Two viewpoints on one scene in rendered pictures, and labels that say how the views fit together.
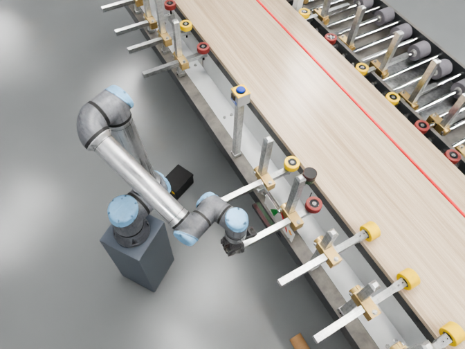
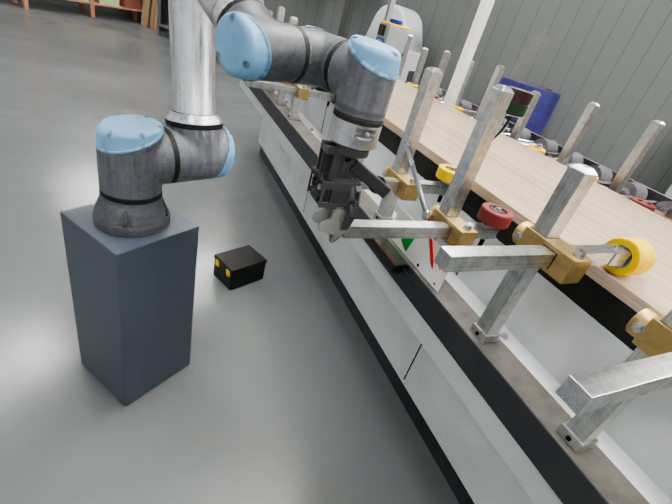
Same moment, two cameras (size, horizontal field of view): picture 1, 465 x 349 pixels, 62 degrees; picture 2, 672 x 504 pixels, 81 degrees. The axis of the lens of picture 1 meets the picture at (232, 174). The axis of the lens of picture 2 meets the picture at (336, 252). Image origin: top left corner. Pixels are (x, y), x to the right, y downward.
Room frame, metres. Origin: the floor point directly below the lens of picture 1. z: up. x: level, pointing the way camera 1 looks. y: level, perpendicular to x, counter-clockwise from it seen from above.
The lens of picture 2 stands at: (-0.06, -0.09, 1.23)
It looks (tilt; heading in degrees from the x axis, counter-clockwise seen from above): 31 degrees down; 2
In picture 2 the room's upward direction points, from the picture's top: 16 degrees clockwise
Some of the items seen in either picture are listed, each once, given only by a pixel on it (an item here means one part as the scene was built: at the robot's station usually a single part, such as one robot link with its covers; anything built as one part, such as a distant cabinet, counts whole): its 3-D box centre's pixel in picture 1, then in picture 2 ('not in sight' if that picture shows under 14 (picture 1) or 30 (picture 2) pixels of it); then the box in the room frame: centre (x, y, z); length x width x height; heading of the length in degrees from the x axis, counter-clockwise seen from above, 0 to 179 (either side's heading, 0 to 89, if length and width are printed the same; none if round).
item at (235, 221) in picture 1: (235, 223); (366, 81); (0.65, -0.03, 1.13); 0.10 x 0.09 x 0.12; 55
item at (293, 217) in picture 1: (291, 215); (450, 226); (0.85, -0.30, 0.84); 0.13 x 0.06 x 0.05; 33
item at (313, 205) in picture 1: (312, 208); (488, 227); (0.89, -0.40, 0.85); 0.08 x 0.08 x 0.11
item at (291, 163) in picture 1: (290, 167); (445, 184); (1.12, -0.30, 0.85); 0.08 x 0.08 x 0.11
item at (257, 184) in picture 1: (258, 184); (389, 184); (1.02, -0.14, 0.84); 0.43 x 0.03 x 0.04; 123
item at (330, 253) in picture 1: (326, 251); (547, 250); (0.64, -0.44, 0.94); 0.13 x 0.06 x 0.05; 33
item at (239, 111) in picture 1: (237, 129); not in sight; (1.30, -0.01, 0.92); 0.05 x 0.04 x 0.45; 33
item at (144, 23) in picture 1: (145, 23); not in sight; (2.28, 0.67, 0.80); 0.43 x 0.03 x 0.04; 123
